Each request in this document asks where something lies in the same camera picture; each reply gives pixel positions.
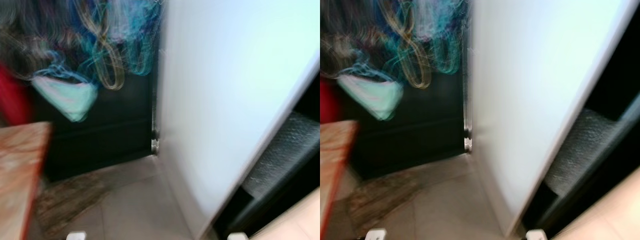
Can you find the white refrigerator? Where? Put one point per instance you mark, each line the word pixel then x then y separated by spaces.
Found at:
pixel 530 100
pixel 225 100

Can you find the pale teal cloth bag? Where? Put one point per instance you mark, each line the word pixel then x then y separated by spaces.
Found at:
pixel 377 97
pixel 70 100

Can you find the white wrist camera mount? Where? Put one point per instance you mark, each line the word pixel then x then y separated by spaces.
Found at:
pixel 536 235
pixel 76 236
pixel 238 236
pixel 375 235

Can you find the red container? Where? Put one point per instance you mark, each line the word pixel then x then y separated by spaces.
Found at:
pixel 12 97
pixel 328 102

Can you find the clear bubble wrap sheet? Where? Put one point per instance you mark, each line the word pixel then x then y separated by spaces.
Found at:
pixel 285 150
pixel 582 150

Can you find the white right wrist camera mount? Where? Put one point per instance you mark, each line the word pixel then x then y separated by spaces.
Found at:
pixel 536 235
pixel 238 236

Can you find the brown floor mat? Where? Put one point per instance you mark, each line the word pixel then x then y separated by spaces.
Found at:
pixel 70 202
pixel 385 202

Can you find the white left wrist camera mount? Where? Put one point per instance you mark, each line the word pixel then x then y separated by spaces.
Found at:
pixel 76 236
pixel 375 235

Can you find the black cabinet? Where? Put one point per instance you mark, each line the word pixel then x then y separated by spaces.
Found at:
pixel 110 135
pixel 425 135

